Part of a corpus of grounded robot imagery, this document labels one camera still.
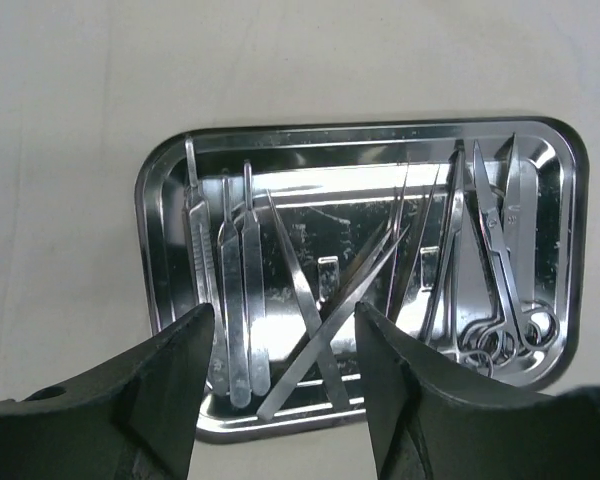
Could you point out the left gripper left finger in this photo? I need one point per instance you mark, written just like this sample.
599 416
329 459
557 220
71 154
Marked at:
132 417

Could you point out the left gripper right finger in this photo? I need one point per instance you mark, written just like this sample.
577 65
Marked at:
431 418

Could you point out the steel instrument tray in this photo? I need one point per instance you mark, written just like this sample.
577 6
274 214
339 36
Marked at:
466 234

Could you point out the ribbed scalpel handle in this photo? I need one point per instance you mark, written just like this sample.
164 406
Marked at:
197 220

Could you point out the beige cloth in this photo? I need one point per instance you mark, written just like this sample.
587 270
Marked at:
89 88

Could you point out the steel surgical scissors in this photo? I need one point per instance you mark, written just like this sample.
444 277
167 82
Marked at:
521 328

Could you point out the steel forceps with rings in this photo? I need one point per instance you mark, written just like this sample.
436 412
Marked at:
440 325

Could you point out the straight steel tweezers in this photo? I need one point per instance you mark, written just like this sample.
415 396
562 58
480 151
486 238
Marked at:
326 361

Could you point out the crossing steel tweezers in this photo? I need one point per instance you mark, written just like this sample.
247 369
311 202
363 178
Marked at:
353 292

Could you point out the fine pointed tweezers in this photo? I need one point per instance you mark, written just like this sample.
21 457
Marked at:
407 253

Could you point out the wide steel tweezers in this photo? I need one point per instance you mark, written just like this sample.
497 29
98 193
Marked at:
519 216

